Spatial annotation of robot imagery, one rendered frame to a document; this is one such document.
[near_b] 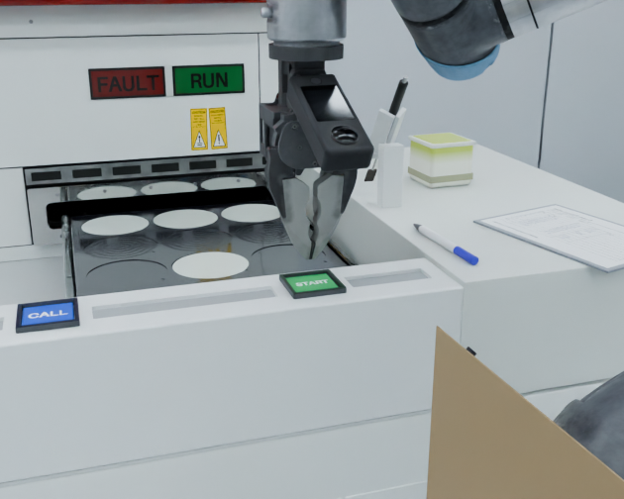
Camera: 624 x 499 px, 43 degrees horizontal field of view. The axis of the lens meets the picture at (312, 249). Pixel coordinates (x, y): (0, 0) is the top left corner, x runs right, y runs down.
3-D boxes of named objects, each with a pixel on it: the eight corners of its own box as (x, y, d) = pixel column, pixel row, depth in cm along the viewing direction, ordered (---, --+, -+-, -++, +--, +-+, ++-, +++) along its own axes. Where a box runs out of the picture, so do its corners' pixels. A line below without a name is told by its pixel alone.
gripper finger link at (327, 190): (324, 242, 86) (325, 158, 83) (342, 259, 80) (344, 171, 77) (296, 244, 85) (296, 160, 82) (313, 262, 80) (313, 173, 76)
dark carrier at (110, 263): (71, 220, 125) (70, 216, 125) (280, 202, 135) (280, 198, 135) (77, 302, 94) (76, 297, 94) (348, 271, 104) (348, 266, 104)
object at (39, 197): (34, 243, 129) (27, 186, 126) (291, 219, 142) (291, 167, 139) (34, 246, 128) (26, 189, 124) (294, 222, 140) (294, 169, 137)
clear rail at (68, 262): (61, 222, 126) (60, 213, 125) (70, 221, 126) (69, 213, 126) (65, 313, 93) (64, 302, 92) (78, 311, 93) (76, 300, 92)
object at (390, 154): (364, 197, 112) (365, 103, 107) (388, 195, 113) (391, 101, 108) (379, 209, 106) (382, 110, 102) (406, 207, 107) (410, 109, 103)
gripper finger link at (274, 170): (309, 212, 80) (310, 127, 77) (315, 217, 78) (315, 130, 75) (264, 216, 78) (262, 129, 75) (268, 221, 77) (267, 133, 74)
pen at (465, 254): (411, 221, 98) (471, 257, 85) (418, 220, 98) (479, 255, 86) (410, 229, 98) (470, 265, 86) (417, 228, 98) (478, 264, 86)
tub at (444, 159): (405, 178, 122) (407, 135, 120) (448, 173, 125) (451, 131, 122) (429, 190, 115) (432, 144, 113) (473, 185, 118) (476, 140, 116)
